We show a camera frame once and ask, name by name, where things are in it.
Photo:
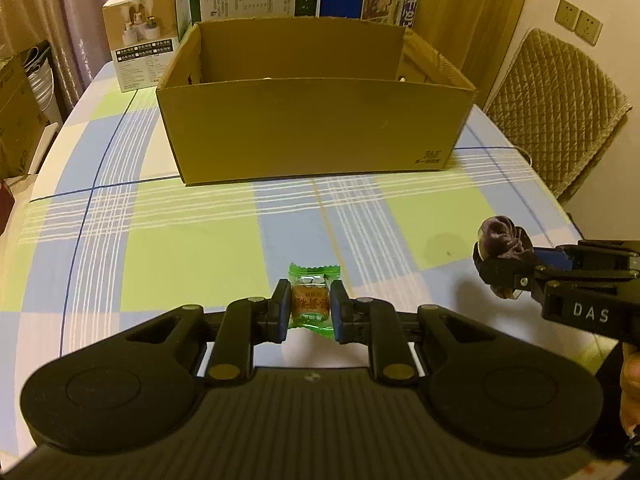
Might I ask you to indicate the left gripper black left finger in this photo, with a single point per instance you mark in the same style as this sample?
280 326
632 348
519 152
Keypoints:
245 324

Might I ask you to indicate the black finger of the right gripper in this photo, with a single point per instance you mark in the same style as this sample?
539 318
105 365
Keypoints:
553 258
508 274

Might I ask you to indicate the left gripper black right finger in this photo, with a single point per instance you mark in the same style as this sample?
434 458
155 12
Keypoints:
385 332

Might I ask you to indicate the green candy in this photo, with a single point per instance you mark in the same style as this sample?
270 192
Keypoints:
311 302

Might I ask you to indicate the person's right hand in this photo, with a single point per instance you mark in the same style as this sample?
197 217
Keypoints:
630 400

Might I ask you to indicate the quilted beige chair cushion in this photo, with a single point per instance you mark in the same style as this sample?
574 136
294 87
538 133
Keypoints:
558 107

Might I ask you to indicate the checkered blue green tablecloth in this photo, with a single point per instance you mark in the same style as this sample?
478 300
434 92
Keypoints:
108 236

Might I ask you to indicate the open brown cardboard box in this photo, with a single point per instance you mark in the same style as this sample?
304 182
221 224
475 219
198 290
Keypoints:
271 98

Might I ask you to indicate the wooden door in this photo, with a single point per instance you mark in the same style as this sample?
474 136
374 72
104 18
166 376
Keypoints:
471 34

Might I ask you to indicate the brown cardboard box on floor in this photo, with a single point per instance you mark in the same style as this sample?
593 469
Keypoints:
21 120

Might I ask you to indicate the white humidifier product box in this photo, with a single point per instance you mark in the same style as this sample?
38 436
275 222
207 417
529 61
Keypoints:
143 36

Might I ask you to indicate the white laundry basket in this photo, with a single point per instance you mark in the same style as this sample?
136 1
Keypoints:
38 67

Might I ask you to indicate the pink beige curtain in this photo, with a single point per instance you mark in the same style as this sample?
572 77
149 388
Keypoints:
75 31

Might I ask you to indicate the double wall socket plate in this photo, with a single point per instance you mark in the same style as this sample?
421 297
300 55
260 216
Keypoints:
583 24

